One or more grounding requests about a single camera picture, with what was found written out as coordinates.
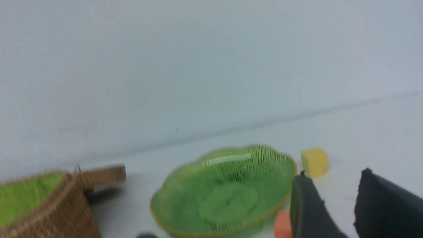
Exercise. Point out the yellow foam block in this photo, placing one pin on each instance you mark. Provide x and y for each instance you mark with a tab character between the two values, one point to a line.
315	162

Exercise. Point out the woven rattan basket lid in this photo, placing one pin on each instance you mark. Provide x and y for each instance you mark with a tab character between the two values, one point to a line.
98	177

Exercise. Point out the woven rattan basket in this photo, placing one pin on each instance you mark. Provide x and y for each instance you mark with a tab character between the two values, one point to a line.
49	205

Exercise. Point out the orange foam cube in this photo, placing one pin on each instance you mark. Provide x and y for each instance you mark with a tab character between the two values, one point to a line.
282	225

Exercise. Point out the green leaf-shaped glass plate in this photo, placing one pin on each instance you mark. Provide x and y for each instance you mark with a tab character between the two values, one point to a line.
230	192

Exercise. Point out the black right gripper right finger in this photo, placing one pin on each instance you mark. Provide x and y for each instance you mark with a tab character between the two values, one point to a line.
386	210

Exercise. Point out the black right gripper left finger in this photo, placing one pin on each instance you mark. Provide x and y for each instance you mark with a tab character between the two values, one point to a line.
309	217

